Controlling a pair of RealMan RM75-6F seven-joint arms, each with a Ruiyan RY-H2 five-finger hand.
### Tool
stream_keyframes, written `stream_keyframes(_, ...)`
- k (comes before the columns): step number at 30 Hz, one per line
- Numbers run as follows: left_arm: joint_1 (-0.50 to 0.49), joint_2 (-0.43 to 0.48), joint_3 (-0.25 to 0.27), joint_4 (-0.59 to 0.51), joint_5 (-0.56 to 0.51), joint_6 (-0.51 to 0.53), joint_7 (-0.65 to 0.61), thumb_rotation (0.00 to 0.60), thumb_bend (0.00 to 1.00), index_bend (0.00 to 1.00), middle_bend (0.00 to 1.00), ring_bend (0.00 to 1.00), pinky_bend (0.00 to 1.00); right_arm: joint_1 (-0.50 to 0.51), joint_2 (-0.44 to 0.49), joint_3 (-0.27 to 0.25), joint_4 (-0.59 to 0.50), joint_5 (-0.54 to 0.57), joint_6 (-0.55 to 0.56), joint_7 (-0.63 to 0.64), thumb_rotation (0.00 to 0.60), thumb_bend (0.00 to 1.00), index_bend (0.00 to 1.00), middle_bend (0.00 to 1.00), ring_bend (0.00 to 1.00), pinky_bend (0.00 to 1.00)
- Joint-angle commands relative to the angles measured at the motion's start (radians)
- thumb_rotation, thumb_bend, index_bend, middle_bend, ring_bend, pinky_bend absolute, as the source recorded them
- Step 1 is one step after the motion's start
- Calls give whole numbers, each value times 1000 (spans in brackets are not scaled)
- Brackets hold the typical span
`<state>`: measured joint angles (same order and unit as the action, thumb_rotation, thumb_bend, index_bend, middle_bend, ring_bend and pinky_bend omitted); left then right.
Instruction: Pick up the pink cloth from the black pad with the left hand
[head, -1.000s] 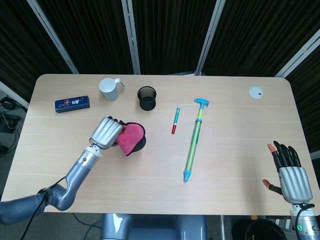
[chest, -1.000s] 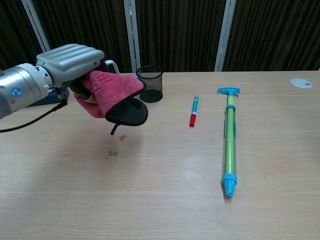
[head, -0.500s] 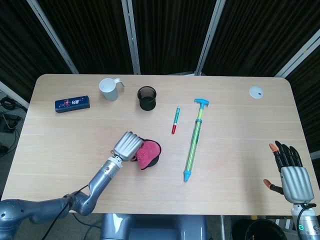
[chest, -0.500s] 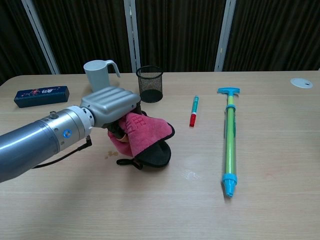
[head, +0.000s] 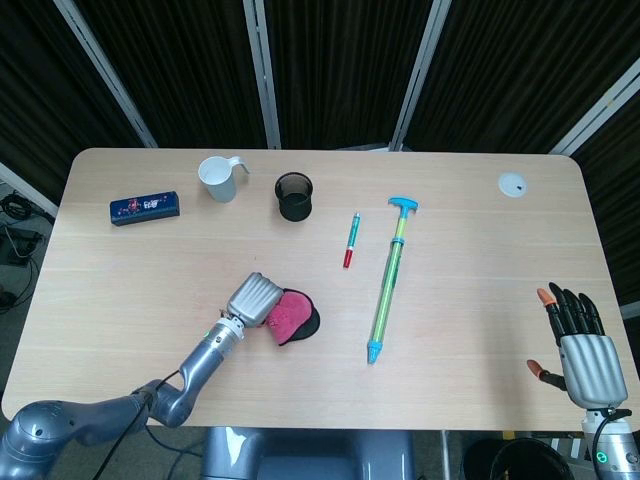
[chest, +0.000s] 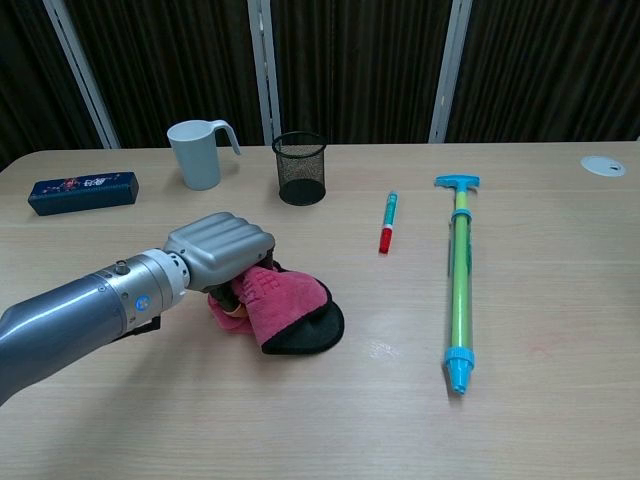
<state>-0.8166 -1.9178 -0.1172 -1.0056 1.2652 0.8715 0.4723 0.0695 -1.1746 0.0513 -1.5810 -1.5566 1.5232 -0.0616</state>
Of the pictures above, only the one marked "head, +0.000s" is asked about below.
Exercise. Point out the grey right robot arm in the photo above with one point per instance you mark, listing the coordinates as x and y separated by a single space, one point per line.
612 442

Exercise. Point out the dark pleated curtain panel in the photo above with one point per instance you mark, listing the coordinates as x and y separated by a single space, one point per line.
345 70
515 70
185 70
35 85

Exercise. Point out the black waste bin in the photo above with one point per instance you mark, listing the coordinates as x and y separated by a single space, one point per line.
520 460

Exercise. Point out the dark blue printed rectangular box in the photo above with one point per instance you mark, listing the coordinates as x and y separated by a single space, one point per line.
145 205

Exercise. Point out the grey blue robot torso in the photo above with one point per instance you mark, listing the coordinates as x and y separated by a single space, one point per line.
305 455

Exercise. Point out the teal marker with red cap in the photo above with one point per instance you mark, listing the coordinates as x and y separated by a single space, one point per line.
352 240

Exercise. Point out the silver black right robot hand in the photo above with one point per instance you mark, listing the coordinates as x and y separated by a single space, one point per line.
590 362

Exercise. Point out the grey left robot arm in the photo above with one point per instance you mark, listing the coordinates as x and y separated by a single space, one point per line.
200 357

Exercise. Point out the pink and black round pad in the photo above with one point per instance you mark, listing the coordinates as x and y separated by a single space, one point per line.
290 315

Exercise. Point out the black mesh pen holder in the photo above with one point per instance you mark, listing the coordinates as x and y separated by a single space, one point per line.
294 197

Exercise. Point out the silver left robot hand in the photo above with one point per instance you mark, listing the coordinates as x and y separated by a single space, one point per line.
255 299

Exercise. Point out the green and blue water pump toy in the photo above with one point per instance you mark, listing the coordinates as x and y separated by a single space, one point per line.
392 265

